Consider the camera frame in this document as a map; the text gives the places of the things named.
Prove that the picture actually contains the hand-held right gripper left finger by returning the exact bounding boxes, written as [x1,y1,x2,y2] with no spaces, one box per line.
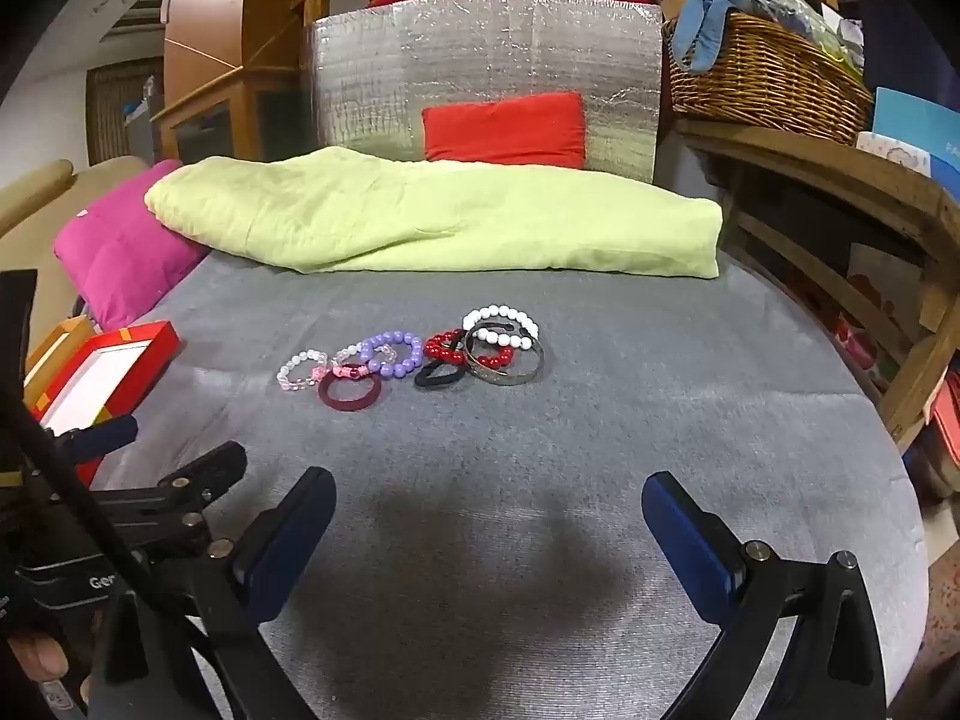
[94,466,337,720]

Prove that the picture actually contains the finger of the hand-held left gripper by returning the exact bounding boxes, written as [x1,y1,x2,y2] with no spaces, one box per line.
[90,441,248,552]
[45,414,140,467]

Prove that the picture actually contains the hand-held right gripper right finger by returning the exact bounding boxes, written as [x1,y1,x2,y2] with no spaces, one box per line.
[643,470,910,720]

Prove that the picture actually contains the red jewelry box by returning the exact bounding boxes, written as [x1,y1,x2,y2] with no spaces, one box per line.
[22,321,183,488]

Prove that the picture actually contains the maroon ring bangle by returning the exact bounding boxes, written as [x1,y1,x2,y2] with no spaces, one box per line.
[316,373,382,416]

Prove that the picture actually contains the clear bead bracelet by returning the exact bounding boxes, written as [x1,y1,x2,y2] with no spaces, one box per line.
[332,341,398,377]

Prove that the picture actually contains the silver metal bangle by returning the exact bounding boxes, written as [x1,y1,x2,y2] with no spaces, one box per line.
[465,325,545,386]

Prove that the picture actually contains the red bead bracelet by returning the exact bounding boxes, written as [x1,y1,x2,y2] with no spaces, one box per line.
[424,328,518,373]

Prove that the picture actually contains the person's left hand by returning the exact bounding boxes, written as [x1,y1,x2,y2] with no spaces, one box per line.
[4,619,98,720]

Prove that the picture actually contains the orange box lid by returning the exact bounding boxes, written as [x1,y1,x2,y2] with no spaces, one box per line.
[22,315,96,383]

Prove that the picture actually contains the pink pillow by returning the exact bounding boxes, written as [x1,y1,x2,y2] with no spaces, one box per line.
[52,159,212,332]

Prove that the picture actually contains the beige sofa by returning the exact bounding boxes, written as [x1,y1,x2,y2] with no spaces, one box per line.
[0,156,152,365]

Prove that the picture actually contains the brown lattice door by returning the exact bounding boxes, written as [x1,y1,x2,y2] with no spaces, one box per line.
[85,58,164,167]

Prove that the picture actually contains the light green blanket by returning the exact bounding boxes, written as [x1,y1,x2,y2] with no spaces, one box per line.
[144,148,725,282]

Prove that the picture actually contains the wooden shelf rack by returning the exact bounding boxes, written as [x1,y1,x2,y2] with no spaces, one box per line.
[675,116,960,456]

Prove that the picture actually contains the wooden cabinet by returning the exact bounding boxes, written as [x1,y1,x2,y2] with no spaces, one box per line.
[152,0,310,167]

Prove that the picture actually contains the silver foil insulation panel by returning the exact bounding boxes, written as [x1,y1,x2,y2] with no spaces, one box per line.
[300,0,665,185]

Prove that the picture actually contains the small red pillow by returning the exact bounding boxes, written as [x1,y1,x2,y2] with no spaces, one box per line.
[421,92,587,168]

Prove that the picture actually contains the wicker basket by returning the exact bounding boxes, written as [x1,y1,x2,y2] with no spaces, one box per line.
[664,11,876,149]

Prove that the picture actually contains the light blue box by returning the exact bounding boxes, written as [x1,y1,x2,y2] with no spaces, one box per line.
[870,86,960,201]

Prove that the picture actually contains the blue cloth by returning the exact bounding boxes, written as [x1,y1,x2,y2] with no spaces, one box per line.
[671,0,760,77]

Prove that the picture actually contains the black cable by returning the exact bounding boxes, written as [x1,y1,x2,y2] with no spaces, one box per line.
[0,369,222,665]

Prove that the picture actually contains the pale pink bead bracelet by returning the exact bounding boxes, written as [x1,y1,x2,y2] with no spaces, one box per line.
[276,349,329,394]

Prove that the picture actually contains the black hand strap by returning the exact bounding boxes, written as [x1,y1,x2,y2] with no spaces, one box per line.
[0,268,40,428]

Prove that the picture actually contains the purple bead bracelet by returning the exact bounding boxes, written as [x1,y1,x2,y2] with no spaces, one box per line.
[360,331,425,380]

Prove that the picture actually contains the white bead bracelet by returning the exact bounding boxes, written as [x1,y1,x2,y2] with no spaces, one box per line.
[461,304,541,352]

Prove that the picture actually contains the wall air conditioner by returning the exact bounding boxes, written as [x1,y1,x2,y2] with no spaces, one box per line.
[101,0,171,40]

